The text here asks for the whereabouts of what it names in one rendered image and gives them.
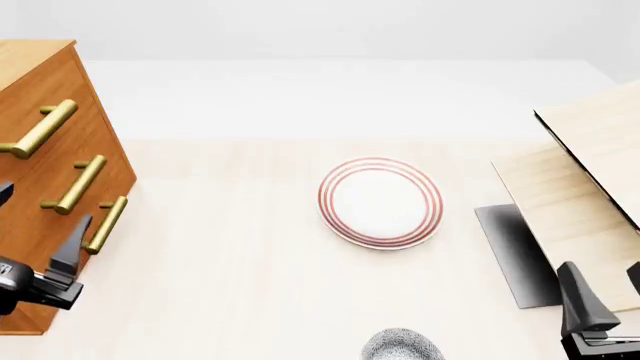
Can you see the large wooden cabinet drawer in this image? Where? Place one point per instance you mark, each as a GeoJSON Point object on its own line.
{"type": "Point", "coordinates": [60, 82]}

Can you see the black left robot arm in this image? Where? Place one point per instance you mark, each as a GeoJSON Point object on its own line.
{"type": "Point", "coordinates": [12, 285]}

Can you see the wooden cabinet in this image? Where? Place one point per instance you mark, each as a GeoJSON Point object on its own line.
{"type": "Point", "coordinates": [30, 63]}

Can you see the grey patterned bowl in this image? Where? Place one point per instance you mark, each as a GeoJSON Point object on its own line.
{"type": "Point", "coordinates": [400, 347]}

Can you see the white plate with red rings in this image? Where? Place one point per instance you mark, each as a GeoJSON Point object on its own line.
{"type": "Point", "coordinates": [380, 204]}

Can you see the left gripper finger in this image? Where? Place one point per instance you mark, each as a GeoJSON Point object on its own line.
{"type": "Point", "coordinates": [70, 255]}
{"type": "Point", "coordinates": [5, 193]}

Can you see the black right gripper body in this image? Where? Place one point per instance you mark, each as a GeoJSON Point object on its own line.
{"type": "Point", "coordinates": [600, 348]}

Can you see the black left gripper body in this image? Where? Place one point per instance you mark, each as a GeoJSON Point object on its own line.
{"type": "Point", "coordinates": [57, 290]}

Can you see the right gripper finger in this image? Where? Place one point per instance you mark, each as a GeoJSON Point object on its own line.
{"type": "Point", "coordinates": [636, 275]}
{"type": "Point", "coordinates": [582, 307]}

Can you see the medium wooden cabinet drawer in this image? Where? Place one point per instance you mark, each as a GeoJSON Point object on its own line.
{"type": "Point", "coordinates": [45, 176]}

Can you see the pale wood unit black side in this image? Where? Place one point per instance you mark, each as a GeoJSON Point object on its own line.
{"type": "Point", "coordinates": [560, 210]}

